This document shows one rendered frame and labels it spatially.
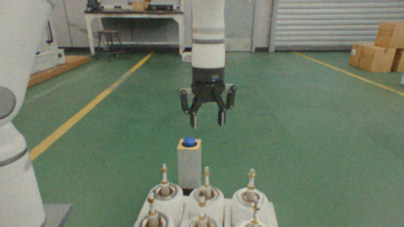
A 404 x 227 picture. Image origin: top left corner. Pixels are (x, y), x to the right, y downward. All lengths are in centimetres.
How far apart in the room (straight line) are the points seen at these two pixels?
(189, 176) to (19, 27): 62
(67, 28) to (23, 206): 542
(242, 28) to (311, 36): 138
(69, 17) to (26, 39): 536
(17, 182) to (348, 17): 586
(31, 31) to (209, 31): 32
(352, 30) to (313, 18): 84
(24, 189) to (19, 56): 25
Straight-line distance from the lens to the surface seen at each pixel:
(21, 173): 60
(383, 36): 422
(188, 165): 87
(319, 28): 581
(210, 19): 55
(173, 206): 75
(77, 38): 588
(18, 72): 54
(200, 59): 56
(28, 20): 55
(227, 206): 83
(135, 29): 550
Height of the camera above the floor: 72
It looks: 21 degrees down
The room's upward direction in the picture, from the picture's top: straight up
